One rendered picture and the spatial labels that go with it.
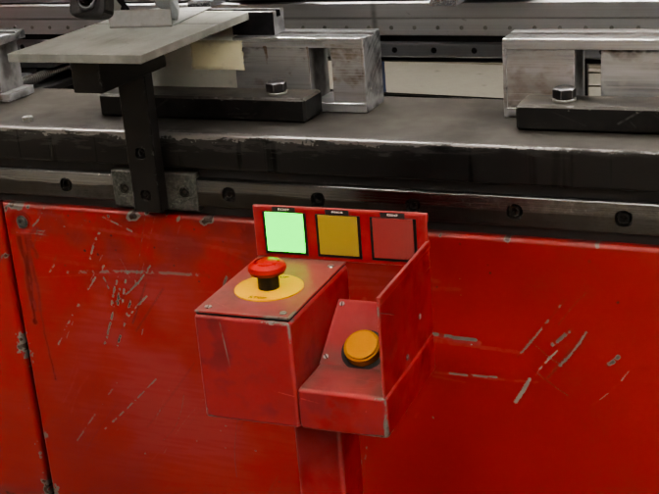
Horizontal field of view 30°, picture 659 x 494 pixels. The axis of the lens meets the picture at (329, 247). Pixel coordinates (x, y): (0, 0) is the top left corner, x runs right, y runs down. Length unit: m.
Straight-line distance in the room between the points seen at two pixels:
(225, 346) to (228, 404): 0.07
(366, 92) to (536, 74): 0.22
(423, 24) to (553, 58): 0.36
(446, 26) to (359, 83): 0.27
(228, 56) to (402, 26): 0.30
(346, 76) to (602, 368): 0.47
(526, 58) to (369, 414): 0.49
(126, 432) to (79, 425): 0.08
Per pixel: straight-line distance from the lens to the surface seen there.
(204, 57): 1.63
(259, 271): 1.24
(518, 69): 1.48
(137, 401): 1.73
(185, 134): 1.53
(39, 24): 2.10
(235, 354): 1.23
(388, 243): 1.29
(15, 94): 1.83
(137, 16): 1.56
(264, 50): 1.59
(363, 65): 1.54
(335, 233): 1.31
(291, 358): 1.21
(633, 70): 1.45
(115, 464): 1.81
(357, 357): 1.25
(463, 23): 1.76
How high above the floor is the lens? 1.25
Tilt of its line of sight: 20 degrees down
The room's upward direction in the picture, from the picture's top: 5 degrees counter-clockwise
